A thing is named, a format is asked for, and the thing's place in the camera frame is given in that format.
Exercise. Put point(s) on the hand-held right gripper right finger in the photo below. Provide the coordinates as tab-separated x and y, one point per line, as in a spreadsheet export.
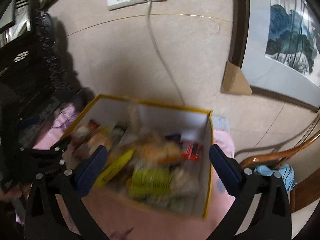
222	170

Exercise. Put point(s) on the blue cloth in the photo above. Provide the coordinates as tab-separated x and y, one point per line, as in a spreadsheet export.
285	175

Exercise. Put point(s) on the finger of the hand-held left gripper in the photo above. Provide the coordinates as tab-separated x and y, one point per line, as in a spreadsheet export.
50	150
52	166

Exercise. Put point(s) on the dark carved wooden bench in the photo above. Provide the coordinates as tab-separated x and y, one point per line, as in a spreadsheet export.
30	92

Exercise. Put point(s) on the framed lotus painting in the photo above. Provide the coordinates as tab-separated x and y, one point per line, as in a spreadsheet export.
287	42

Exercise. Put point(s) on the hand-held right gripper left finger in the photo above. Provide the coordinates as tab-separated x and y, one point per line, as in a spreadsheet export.
92	170

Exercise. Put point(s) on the green snack packet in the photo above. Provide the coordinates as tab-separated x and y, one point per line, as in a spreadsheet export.
150	180

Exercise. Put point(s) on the person's left hand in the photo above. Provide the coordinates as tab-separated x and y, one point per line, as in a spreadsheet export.
11	193

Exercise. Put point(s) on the yellow cardboard box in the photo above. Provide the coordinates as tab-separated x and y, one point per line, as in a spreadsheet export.
172	120

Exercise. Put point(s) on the pile of snack packets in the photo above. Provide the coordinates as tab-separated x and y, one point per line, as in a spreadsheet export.
160	152

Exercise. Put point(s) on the pink printed tablecloth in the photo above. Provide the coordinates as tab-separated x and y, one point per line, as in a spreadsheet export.
150	225

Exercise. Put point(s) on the wooden armchair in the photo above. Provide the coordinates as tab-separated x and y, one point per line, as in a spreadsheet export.
307	200

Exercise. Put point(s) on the long yellow snack packet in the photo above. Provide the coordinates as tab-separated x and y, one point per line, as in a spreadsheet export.
115	167

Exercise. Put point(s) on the cardboard corner protector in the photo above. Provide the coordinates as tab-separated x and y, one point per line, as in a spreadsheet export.
235	80

